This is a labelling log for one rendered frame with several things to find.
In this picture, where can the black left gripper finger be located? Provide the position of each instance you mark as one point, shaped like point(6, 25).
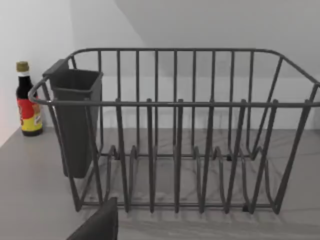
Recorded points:
point(102, 222)

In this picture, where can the grey cutlery holder cup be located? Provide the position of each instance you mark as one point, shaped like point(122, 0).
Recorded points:
point(75, 120)

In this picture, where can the dark sauce bottle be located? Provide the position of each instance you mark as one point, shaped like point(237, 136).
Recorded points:
point(28, 105)

